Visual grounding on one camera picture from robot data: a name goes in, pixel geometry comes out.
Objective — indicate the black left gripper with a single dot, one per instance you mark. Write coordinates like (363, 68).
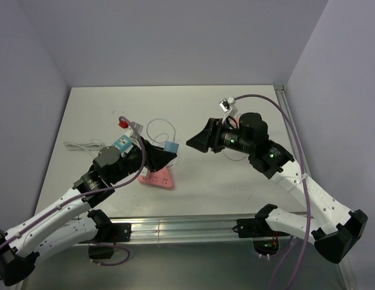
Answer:
(156, 157)

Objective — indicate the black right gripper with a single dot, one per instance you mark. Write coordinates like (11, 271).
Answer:
(210, 136)

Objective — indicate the blue charger plug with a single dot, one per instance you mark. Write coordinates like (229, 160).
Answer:
(171, 147)

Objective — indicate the pink triangular power strip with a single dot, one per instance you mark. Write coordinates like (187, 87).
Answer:
(161, 179)

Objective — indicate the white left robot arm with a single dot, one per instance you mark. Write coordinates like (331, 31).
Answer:
(73, 218)

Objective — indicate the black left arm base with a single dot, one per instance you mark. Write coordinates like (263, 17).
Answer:
(113, 234)

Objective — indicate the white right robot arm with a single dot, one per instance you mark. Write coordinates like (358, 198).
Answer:
(331, 227)

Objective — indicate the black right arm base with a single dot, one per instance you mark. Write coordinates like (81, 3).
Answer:
(256, 228)

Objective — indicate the teal power strip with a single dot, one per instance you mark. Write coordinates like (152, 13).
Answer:
(123, 143)

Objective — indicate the aluminium frame rail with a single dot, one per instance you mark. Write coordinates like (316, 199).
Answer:
(210, 191)

